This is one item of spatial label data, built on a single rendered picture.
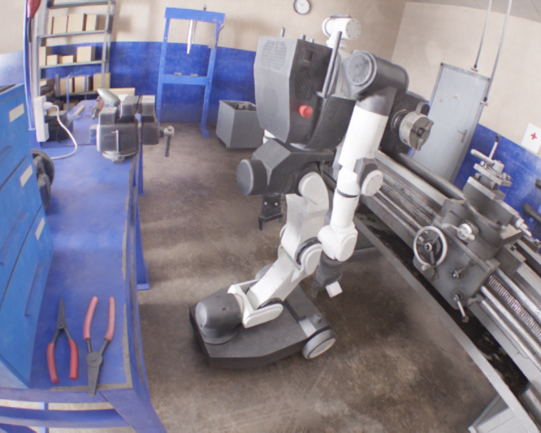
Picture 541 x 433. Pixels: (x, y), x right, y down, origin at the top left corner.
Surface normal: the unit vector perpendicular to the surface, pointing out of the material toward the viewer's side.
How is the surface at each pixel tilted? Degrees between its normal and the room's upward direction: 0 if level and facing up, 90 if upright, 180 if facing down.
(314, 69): 90
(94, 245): 0
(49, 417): 0
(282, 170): 90
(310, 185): 90
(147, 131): 90
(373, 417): 0
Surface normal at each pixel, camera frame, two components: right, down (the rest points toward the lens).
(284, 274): -0.65, -0.30
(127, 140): 0.37, 0.54
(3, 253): 0.19, -0.83
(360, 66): -0.86, 0.12
